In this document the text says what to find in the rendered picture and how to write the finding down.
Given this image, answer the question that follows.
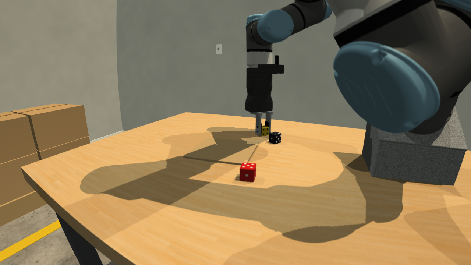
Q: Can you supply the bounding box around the black die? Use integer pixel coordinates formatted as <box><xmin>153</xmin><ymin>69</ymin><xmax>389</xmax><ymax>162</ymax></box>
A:
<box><xmin>269</xmin><ymin>132</ymin><xmax>281</xmax><ymax>144</ymax></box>

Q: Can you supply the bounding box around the red die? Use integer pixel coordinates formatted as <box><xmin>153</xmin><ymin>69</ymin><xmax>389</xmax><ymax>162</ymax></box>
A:
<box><xmin>240</xmin><ymin>163</ymin><xmax>256</xmax><ymax>182</ymax></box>

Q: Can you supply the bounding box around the yellow die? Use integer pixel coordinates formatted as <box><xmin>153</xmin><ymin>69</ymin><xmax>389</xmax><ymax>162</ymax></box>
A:
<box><xmin>261</xmin><ymin>125</ymin><xmax>269</xmax><ymax>136</ymax></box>

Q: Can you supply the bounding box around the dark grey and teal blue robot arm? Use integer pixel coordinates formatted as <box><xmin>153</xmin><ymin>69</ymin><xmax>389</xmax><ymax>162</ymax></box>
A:
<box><xmin>246</xmin><ymin>0</ymin><xmax>471</xmax><ymax>135</ymax></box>

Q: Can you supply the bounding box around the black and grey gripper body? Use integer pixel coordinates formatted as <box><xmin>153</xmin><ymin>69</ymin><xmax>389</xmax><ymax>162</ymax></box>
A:
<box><xmin>245</xmin><ymin>52</ymin><xmax>284</xmax><ymax>112</ymax></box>

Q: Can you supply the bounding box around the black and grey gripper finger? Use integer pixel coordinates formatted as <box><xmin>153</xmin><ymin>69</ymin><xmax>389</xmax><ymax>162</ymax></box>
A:
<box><xmin>250</xmin><ymin>112</ymin><xmax>262</xmax><ymax>136</ymax></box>
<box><xmin>262</xmin><ymin>111</ymin><xmax>273</xmax><ymax>133</ymax></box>

